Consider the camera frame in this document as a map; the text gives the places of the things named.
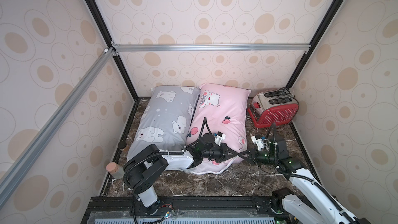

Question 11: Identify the pink peach print pillow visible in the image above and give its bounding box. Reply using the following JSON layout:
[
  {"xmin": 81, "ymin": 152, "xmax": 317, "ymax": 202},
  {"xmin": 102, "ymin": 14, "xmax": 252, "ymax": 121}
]
[{"xmin": 185, "ymin": 82, "xmax": 251, "ymax": 175}]

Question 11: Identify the grey bear print pillow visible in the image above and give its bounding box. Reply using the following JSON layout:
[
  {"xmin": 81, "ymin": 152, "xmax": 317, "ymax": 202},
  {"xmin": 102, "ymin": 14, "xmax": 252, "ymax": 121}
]
[{"xmin": 127, "ymin": 86, "xmax": 200, "ymax": 160}]

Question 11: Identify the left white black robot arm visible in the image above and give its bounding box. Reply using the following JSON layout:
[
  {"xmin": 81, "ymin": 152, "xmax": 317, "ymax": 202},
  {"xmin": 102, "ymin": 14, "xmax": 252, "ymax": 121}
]
[{"xmin": 123, "ymin": 132, "xmax": 238, "ymax": 208}]

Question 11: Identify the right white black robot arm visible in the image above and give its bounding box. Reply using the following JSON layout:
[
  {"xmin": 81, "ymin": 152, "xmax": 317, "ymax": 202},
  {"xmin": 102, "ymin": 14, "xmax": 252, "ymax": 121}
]
[{"xmin": 238, "ymin": 135, "xmax": 369, "ymax": 224}]

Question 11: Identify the red silver toaster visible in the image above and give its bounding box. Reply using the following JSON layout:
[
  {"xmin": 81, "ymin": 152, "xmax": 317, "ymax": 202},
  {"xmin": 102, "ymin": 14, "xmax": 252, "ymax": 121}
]
[{"xmin": 247, "ymin": 87, "xmax": 300, "ymax": 128}]

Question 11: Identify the black knob bottle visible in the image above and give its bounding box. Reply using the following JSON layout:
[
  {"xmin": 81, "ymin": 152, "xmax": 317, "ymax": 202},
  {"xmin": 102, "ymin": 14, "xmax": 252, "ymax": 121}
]
[{"xmin": 118, "ymin": 142, "xmax": 129, "ymax": 152}]

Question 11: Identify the cork stopper glass bottle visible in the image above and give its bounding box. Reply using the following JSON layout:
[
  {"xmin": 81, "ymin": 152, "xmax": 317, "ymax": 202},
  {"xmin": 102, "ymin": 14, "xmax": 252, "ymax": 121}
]
[{"xmin": 106, "ymin": 162, "xmax": 124, "ymax": 179}]

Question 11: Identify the horizontal aluminium frame bar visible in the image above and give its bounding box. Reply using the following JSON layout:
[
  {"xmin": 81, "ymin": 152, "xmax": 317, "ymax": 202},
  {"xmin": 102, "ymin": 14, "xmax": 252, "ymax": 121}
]
[{"xmin": 115, "ymin": 43, "xmax": 311, "ymax": 52}]

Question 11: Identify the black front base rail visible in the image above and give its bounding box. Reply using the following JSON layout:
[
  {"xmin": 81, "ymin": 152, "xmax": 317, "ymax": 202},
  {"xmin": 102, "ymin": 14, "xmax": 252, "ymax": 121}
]
[{"xmin": 81, "ymin": 196, "xmax": 300, "ymax": 224}]

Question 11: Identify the left black corner post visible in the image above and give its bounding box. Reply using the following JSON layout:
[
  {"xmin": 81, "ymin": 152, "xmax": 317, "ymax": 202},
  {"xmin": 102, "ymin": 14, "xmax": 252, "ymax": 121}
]
[{"xmin": 85, "ymin": 0, "xmax": 139, "ymax": 101}]

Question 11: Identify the black corner post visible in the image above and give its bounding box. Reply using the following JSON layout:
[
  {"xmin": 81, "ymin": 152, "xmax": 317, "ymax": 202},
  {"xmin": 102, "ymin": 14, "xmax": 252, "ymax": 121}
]
[
  {"xmin": 286, "ymin": 0, "xmax": 345, "ymax": 89},
  {"xmin": 85, "ymin": 0, "xmax": 139, "ymax": 101}
]

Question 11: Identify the right black corner post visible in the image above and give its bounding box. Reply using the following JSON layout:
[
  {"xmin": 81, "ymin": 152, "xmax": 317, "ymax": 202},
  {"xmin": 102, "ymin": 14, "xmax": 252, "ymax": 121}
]
[{"xmin": 286, "ymin": 0, "xmax": 345, "ymax": 89}]

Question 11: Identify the diagonal aluminium frame bar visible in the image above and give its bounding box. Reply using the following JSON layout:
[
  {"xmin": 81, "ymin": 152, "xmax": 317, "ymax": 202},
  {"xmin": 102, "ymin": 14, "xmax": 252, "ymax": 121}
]
[{"xmin": 1, "ymin": 47, "xmax": 116, "ymax": 207}]

